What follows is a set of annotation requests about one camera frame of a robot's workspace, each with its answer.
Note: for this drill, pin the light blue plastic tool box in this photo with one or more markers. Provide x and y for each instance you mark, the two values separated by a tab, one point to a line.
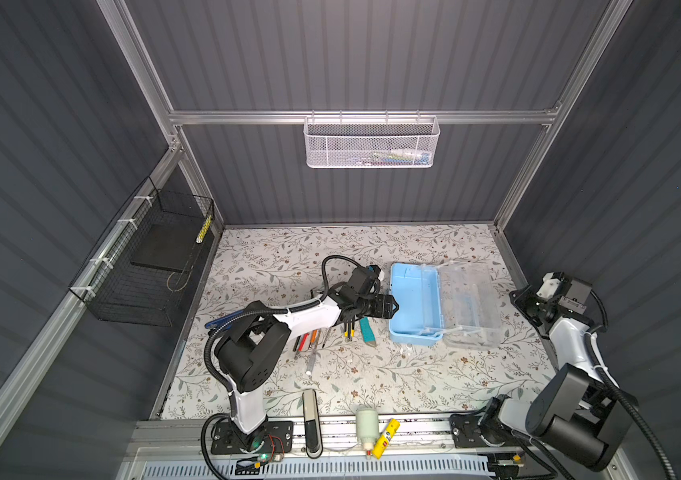
454	303

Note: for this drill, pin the white plastic bottle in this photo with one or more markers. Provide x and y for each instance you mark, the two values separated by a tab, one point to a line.
367	428

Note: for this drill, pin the black silver flat device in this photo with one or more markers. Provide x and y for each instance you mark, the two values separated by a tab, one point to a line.
312	426

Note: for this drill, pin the red handled hex key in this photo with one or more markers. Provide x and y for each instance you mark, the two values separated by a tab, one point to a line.
304	345

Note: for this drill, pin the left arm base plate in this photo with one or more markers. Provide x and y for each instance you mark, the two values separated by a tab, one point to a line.
272	437

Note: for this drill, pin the white perforated cable tray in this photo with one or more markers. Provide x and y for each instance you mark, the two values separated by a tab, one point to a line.
348	467

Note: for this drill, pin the black pad in basket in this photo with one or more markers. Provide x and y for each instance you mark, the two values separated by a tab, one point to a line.
169	248

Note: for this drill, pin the orange handled hex key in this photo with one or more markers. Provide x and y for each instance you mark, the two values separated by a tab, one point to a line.
314	339

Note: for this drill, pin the black wire mesh basket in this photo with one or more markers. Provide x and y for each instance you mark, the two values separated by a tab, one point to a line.
147	268

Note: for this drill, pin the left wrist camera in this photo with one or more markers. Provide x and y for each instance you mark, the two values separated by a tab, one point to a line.
377	271

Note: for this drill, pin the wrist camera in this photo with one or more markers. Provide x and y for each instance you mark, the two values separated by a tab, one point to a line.
377	271
551	286

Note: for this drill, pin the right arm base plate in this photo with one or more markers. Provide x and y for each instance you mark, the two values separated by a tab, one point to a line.
468	431

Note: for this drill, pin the yellow glue tube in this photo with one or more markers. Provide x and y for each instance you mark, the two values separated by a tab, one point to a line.
386	438

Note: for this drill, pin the white wire mesh basket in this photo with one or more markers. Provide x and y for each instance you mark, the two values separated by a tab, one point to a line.
378	142

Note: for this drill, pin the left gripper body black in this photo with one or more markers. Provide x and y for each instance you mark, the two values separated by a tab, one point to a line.
377	307

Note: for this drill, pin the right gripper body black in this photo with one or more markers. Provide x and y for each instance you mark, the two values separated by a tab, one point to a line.
532	304

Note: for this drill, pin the teal handled tool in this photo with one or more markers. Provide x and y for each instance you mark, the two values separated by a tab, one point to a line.
368	332

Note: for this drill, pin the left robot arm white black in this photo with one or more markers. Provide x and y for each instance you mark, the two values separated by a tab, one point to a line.
243	351

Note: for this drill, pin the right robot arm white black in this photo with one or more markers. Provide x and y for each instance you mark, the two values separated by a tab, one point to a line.
582	412

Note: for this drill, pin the yellow tube in black basket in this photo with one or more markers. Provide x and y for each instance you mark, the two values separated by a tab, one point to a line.
204	230

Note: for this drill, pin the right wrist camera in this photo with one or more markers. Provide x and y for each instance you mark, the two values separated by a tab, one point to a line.
551	286

